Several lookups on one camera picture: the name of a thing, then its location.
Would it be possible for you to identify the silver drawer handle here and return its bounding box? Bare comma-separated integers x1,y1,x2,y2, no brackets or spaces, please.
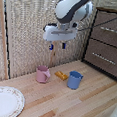
98,25,117,36
90,52,117,66

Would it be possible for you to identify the wooden post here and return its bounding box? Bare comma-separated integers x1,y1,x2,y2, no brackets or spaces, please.
0,0,15,81
48,40,61,69

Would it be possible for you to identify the black cable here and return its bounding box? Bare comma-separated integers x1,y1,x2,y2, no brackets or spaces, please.
76,11,117,35

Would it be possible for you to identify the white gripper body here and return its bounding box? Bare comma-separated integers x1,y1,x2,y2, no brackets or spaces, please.
42,21,79,45

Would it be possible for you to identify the dark brown drawer cabinet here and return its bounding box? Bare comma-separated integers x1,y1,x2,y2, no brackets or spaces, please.
80,4,117,81

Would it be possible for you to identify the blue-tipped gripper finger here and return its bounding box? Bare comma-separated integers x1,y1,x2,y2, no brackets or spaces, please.
61,41,68,50
48,42,55,51

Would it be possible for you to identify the bamboo screen panel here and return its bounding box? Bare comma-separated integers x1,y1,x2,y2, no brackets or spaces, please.
55,0,117,72
0,0,63,82

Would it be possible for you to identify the pink mug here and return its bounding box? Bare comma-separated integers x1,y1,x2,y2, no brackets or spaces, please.
35,64,52,85

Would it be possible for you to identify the white patterned plate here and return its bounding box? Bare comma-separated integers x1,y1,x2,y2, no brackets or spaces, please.
0,86,26,117

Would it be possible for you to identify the yellow block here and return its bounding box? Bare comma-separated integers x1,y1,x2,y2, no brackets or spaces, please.
53,70,70,81

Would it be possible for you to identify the grey rounded object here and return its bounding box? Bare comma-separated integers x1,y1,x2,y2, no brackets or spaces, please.
102,100,117,117

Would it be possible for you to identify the blue mug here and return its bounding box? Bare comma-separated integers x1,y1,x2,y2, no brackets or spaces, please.
65,70,85,91

